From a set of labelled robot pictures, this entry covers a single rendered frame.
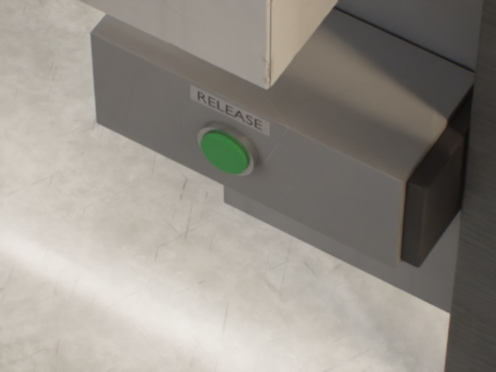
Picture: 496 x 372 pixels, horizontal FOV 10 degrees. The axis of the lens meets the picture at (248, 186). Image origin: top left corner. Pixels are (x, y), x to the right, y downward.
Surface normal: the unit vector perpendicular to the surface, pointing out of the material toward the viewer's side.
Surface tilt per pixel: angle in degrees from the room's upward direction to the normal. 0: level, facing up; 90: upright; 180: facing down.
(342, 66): 0
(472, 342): 90
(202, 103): 90
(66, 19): 0
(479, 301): 90
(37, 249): 0
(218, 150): 90
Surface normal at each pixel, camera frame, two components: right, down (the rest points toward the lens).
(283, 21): 0.85, 0.42
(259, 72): -0.52, 0.68
